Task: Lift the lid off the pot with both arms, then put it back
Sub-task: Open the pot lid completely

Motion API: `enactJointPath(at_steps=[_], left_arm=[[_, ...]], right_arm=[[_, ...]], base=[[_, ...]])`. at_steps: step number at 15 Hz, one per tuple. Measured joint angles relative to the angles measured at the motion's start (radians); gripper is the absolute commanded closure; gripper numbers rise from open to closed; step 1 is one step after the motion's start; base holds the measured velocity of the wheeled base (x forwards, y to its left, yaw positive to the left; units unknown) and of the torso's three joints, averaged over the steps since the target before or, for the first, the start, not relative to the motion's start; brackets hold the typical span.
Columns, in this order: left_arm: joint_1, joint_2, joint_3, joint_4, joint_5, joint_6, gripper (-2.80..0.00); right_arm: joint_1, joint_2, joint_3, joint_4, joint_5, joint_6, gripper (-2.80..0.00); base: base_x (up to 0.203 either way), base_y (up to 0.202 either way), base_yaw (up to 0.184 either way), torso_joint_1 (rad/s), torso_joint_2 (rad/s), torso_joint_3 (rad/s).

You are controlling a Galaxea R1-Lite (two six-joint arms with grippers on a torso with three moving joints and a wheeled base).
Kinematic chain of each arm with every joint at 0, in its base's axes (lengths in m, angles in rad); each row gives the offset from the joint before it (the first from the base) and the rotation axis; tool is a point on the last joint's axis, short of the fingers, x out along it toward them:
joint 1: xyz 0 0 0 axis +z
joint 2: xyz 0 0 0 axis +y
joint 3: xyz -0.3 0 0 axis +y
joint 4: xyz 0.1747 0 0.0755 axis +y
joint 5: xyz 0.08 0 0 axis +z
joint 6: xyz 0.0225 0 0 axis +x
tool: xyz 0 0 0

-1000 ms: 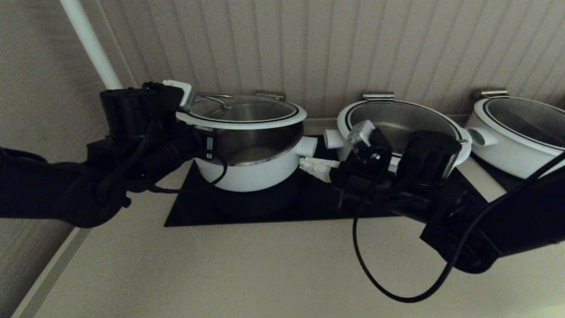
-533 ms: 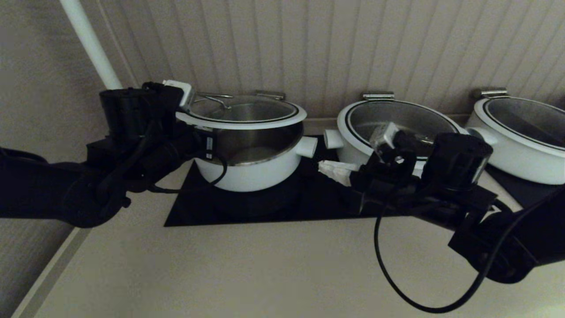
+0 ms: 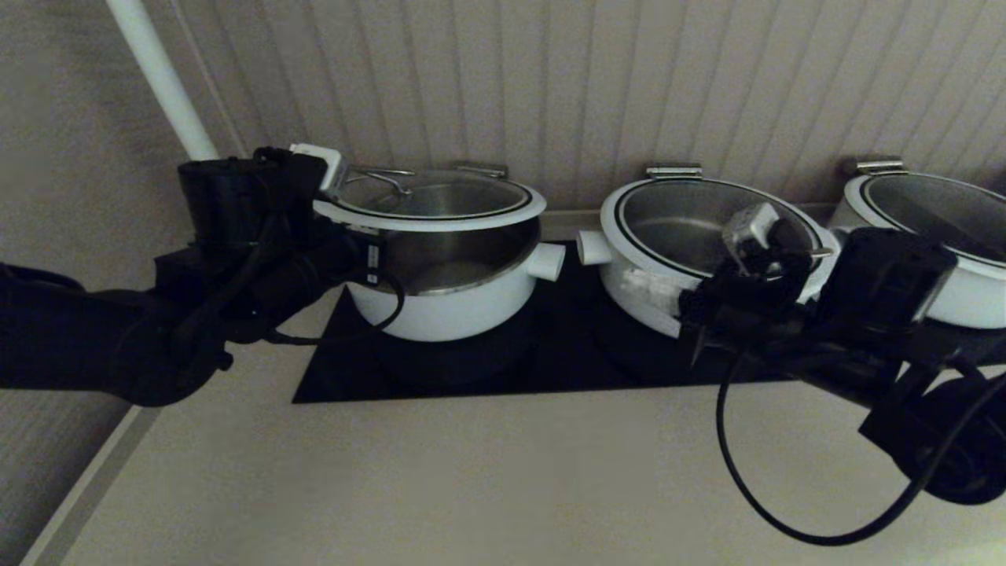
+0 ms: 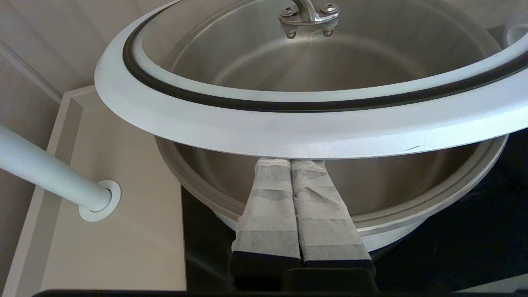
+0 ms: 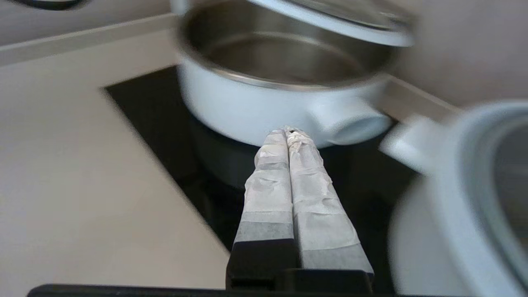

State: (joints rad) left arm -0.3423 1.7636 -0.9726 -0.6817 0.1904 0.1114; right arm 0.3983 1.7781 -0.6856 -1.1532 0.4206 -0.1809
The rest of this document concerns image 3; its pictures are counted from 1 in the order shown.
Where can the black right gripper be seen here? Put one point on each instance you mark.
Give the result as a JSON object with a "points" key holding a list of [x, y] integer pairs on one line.
{"points": [[747, 299]]}

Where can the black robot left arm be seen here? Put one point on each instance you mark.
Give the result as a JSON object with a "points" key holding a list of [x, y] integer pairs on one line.
{"points": [[78, 338]]}

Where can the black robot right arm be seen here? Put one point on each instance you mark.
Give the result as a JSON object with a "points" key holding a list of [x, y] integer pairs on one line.
{"points": [[888, 275]]}

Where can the glass lid with white rim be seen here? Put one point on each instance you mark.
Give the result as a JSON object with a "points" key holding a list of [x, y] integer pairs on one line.
{"points": [[676, 228], [440, 222], [943, 208]]}

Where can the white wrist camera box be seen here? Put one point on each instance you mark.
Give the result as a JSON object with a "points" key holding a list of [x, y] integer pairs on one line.
{"points": [[326, 169], [747, 228]]}

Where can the metal lid hinge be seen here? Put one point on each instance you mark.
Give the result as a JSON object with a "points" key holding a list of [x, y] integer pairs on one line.
{"points": [[479, 170], [673, 172], [879, 167]]}

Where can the white round pole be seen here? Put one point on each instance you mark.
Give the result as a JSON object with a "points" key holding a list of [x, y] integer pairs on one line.
{"points": [[157, 71]]}

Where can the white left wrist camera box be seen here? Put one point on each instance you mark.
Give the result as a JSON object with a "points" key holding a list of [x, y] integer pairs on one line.
{"points": [[326, 169]]}

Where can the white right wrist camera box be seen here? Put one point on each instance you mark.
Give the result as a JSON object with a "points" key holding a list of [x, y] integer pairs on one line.
{"points": [[747, 228]]}

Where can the white cooking pot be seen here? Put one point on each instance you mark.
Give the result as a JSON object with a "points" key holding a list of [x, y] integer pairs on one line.
{"points": [[974, 303], [456, 314], [591, 248]]}

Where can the black glass induction cooktop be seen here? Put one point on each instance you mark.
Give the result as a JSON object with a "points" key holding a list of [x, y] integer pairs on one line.
{"points": [[511, 369]]}

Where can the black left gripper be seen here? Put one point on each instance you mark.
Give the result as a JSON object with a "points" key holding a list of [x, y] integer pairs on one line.
{"points": [[338, 244]]}

